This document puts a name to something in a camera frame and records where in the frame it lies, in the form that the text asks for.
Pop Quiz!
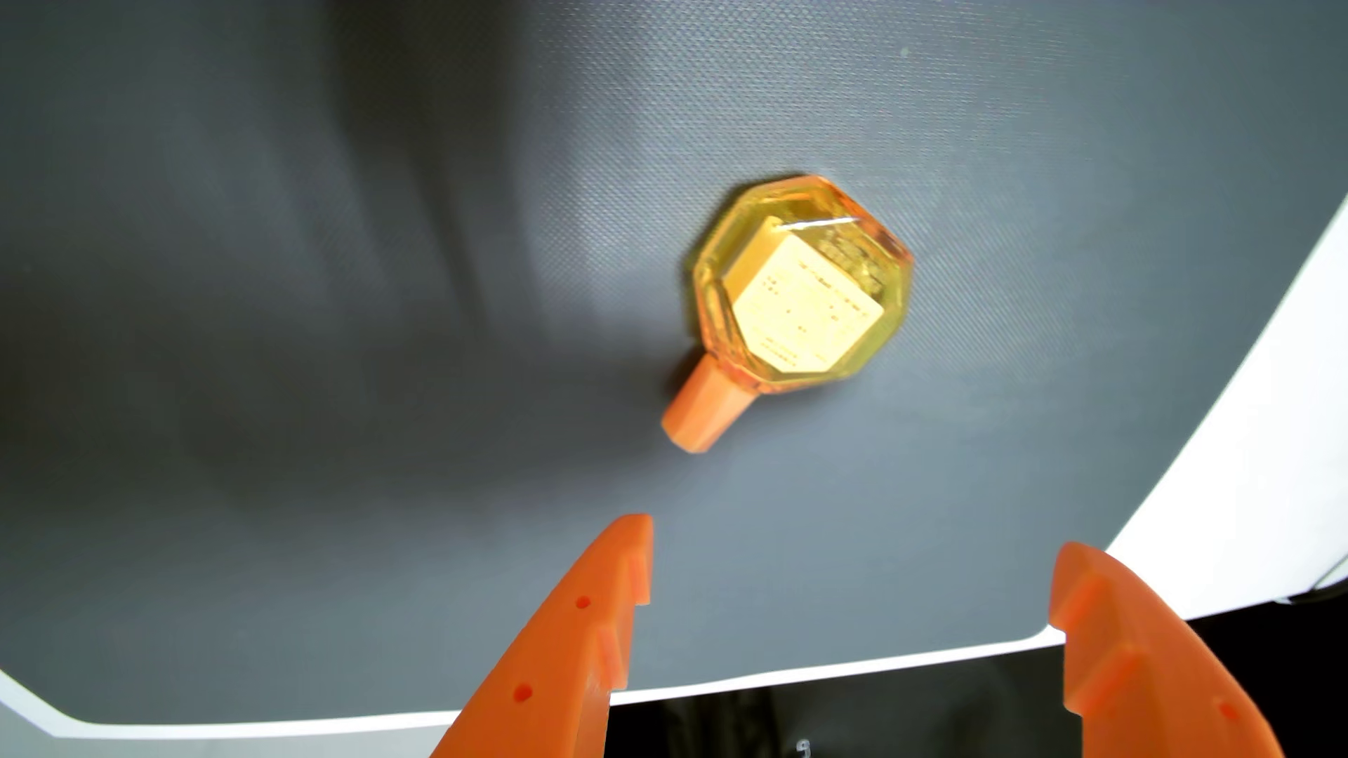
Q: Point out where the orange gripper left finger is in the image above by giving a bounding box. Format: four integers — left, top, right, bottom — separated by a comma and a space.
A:
430, 512, 655, 758

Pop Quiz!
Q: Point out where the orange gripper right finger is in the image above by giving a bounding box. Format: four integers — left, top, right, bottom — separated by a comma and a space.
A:
1048, 541, 1288, 758

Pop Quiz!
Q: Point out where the yellow eyedrop bottle orange cap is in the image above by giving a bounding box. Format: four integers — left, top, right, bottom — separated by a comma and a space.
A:
660, 175, 916, 455

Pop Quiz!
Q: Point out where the grey textured mat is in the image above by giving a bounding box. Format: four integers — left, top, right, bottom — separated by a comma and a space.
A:
0, 0, 1348, 730

